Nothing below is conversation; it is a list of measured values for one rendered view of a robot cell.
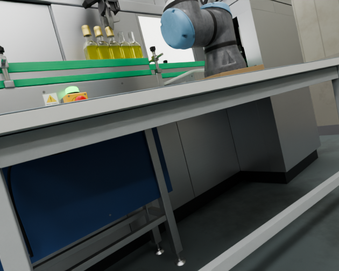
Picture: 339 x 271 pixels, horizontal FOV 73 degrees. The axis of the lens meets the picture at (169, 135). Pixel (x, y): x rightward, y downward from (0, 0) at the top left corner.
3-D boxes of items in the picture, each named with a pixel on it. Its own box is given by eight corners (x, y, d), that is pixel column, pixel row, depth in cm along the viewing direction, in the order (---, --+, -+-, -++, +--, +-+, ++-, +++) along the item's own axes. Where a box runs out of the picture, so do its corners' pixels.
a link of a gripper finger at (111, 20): (124, 26, 111) (117, 9, 112) (113, 25, 107) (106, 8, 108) (121, 30, 113) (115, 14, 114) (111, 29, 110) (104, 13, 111)
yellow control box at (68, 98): (85, 115, 85) (80, 96, 85) (92, 112, 80) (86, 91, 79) (66, 119, 81) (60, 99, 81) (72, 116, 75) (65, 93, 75)
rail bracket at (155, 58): (148, 79, 119) (142, 55, 118) (169, 69, 106) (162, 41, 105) (143, 79, 117) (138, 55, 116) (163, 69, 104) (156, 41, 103)
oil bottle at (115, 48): (126, 85, 118) (114, 44, 116) (131, 83, 113) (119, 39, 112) (115, 87, 115) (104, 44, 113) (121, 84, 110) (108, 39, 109)
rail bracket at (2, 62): (17, 89, 75) (5, 48, 74) (19, 83, 69) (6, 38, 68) (2, 91, 72) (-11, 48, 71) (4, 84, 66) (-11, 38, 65)
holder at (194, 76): (183, 99, 130) (179, 85, 129) (221, 86, 108) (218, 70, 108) (159, 104, 119) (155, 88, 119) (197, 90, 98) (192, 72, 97)
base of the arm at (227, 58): (254, 66, 84) (249, 38, 82) (232, 70, 74) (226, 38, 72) (219, 76, 95) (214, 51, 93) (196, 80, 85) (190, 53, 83)
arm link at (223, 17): (244, 39, 81) (236, -1, 79) (218, 41, 74) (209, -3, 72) (218, 50, 91) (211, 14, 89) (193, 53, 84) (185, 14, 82)
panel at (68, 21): (194, 67, 169) (183, 20, 166) (197, 65, 166) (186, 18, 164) (69, 77, 113) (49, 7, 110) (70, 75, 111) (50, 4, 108)
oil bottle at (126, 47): (135, 84, 122) (125, 44, 120) (140, 81, 117) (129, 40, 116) (126, 85, 118) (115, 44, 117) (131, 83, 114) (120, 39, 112)
